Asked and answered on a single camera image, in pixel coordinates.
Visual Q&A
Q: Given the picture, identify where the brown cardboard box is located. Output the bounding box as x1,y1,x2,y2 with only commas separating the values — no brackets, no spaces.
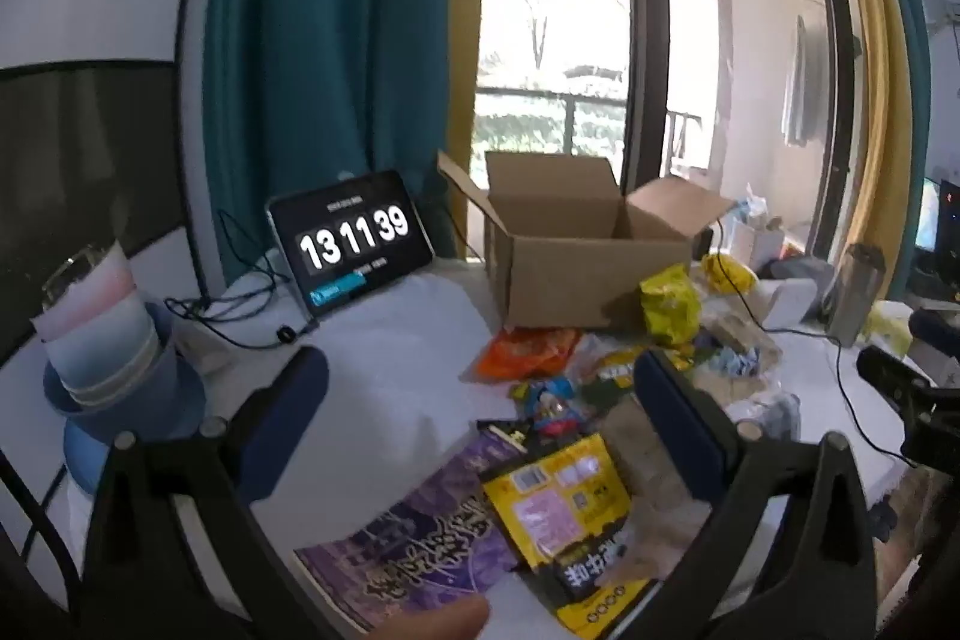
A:
437,151,740,332

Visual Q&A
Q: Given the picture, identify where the blue red small packet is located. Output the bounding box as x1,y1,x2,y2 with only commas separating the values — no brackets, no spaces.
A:
525,377,595,438

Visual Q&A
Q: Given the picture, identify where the yellow curtain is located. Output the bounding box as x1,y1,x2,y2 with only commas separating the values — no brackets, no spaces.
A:
817,0,901,304
448,0,492,259

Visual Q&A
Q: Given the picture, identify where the blue white wrapper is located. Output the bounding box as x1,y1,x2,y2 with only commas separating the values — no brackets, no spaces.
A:
711,344,782,380

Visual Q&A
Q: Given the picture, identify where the black charging cable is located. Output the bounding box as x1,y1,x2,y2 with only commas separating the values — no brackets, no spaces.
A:
163,206,320,350

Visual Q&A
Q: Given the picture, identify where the pale hanging garment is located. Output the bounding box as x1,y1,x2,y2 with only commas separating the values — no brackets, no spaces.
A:
780,14,812,148

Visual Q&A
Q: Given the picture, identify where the steel thermos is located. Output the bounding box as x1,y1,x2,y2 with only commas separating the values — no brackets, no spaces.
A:
825,244,887,348

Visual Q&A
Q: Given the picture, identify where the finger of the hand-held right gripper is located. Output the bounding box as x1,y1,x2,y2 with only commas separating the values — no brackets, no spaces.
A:
909,307,960,350
857,346,937,414

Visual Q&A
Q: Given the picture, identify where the purple snack packet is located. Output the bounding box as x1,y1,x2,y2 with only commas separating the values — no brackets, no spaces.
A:
292,422,541,637

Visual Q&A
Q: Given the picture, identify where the clear biscuit bag orange print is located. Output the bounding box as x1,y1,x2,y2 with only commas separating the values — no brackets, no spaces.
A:
596,396,725,611

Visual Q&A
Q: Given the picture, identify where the clear bag of beige biscuits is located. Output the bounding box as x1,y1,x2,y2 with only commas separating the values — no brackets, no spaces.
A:
690,302,785,402

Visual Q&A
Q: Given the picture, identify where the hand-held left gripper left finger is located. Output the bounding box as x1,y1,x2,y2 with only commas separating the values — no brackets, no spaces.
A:
79,346,361,640

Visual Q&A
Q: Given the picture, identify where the pale yellow plastic bag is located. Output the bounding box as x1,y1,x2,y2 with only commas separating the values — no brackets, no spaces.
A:
862,302,913,357

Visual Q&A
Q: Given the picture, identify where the black computer tower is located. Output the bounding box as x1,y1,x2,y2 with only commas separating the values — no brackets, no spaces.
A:
937,179,960,283

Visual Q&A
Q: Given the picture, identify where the teal curtain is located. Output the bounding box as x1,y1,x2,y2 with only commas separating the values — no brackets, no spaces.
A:
202,0,458,304
855,0,932,304

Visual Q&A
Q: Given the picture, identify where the black tablet clock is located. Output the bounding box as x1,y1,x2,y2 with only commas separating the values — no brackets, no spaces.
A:
266,169,437,320

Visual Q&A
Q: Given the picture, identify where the yellow black snack packet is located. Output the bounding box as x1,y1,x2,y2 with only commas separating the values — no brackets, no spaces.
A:
480,434,661,633

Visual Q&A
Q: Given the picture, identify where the green yellow snack packet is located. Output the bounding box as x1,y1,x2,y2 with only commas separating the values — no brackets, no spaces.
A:
589,349,698,402

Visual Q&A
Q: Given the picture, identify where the black balcony railing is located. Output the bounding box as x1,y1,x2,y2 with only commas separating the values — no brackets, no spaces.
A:
476,85,706,163

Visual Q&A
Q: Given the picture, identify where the pale blue plastic cup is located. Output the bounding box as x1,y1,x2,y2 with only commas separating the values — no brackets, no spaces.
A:
43,295,161,408

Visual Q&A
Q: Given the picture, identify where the yellow crisps bag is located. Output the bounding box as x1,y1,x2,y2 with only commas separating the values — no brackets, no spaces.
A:
639,263,702,348

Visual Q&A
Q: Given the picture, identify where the pink white plastic cup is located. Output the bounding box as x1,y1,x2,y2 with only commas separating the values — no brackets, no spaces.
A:
30,241,145,345

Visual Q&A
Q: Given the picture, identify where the computer monitor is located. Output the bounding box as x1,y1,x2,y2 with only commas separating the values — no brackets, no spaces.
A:
915,175,943,253

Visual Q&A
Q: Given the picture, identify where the white quilted table cover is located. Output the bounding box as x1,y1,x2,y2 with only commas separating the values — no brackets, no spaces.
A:
0,257,938,640

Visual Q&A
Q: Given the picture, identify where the orange snack packet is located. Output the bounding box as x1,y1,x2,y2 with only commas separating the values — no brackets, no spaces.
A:
476,326,584,382

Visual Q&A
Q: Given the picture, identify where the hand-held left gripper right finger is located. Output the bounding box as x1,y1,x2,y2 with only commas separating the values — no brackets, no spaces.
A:
619,351,878,640

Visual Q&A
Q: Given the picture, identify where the black window frame post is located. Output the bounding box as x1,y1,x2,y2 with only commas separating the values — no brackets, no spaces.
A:
619,0,670,200

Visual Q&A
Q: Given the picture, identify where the person's left hand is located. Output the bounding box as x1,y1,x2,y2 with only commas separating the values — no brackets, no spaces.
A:
390,595,492,640

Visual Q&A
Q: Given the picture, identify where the grey cloth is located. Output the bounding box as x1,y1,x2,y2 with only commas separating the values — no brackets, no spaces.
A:
769,254,833,286

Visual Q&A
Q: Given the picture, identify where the white paper box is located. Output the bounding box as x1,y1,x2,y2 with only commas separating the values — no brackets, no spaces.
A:
757,278,820,330

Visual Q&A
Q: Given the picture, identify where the white perforated basket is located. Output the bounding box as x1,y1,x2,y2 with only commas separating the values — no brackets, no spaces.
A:
731,212,787,271

